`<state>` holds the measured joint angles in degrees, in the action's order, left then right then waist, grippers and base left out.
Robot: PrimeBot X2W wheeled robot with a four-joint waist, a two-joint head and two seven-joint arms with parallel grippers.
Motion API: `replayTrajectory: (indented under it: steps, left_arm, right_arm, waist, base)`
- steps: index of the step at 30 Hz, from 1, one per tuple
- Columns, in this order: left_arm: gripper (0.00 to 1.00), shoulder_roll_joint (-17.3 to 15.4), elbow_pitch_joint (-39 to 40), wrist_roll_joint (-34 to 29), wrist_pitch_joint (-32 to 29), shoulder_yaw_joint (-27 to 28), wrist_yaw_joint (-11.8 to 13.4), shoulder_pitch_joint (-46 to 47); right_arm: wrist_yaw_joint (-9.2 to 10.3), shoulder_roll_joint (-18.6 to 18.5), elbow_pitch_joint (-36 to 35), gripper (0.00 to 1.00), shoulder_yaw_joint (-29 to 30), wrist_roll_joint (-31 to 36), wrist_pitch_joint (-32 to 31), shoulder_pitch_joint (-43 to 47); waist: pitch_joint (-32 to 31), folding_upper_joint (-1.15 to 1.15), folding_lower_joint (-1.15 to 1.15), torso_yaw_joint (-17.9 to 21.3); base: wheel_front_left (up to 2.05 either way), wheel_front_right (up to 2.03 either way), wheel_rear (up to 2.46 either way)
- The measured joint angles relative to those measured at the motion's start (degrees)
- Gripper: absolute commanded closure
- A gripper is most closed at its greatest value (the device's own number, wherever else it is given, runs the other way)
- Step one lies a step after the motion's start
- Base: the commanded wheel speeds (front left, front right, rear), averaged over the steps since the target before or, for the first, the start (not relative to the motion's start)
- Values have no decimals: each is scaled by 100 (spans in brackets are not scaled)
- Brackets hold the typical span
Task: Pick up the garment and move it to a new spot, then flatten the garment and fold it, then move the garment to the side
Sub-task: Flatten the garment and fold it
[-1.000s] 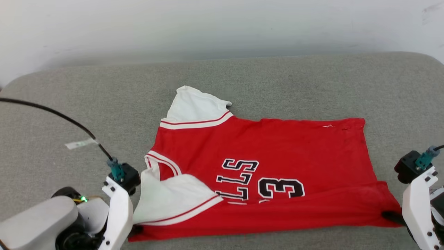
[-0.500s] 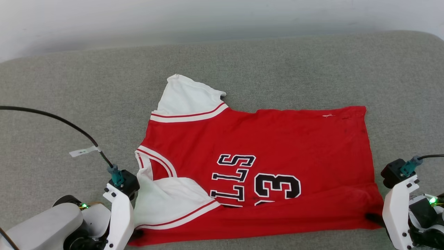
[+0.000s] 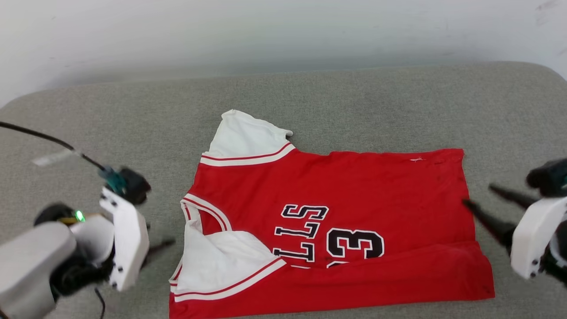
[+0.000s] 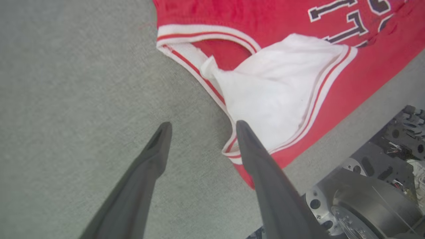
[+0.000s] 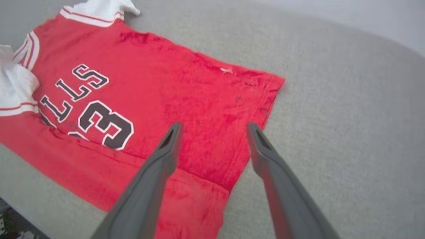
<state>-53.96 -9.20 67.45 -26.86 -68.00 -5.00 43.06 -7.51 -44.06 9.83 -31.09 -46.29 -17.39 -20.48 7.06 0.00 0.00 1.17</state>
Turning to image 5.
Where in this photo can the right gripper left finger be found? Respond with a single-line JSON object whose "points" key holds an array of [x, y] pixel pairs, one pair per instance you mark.
{"points": [[146, 199]]}

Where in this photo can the red white Bulls jersey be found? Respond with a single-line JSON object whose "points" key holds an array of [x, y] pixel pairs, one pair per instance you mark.
{"points": [[166, 83]]}

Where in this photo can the grey fabric sofa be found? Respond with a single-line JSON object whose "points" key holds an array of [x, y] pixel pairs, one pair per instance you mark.
{"points": [[332, 132]]}

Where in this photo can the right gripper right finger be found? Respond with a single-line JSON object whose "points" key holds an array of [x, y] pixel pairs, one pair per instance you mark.
{"points": [[285, 199]]}

